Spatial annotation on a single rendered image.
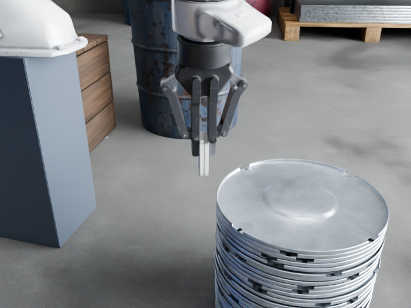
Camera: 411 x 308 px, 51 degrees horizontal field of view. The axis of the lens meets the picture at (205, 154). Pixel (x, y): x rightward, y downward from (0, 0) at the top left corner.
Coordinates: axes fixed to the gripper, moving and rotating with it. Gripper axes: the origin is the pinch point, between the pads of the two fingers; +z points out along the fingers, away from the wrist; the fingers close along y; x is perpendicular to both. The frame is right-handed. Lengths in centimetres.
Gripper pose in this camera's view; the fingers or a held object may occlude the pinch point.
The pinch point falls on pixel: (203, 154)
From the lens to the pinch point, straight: 70.5
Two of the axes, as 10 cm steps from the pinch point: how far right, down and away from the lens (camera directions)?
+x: 1.0, 5.9, -8.0
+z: -0.1, 8.1, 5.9
